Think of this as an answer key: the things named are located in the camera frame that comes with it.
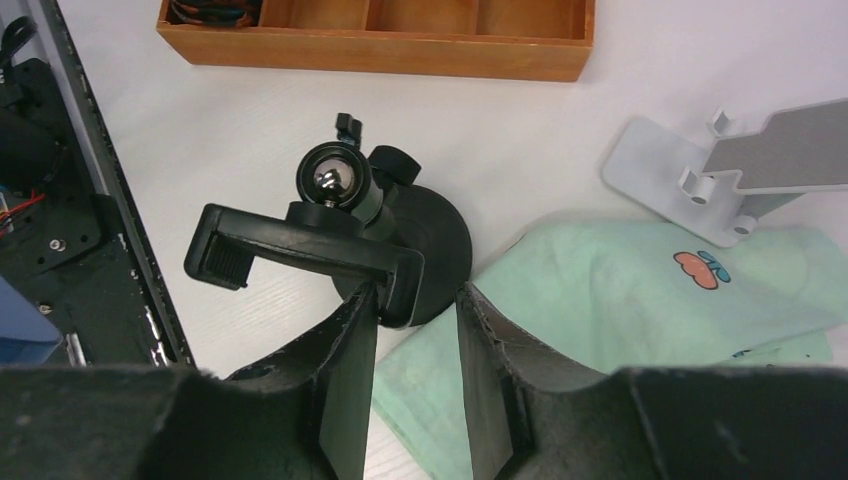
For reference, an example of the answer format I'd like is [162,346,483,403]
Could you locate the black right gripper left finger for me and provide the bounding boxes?
[1,283,377,479]

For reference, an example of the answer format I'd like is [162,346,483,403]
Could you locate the blue smartphone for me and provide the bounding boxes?
[1,278,62,366]

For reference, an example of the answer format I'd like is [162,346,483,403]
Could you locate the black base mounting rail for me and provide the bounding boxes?
[1,1,194,367]

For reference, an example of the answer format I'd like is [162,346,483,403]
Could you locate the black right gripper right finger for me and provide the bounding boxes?
[456,284,847,479]

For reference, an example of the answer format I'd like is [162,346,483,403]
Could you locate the orange compartment tray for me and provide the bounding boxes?
[156,1,596,82]

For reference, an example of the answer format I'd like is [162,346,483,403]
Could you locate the black clamp phone stand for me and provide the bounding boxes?
[184,113,473,330]

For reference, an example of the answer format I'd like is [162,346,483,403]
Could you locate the white folding phone stand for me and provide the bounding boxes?
[601,99,847,248]

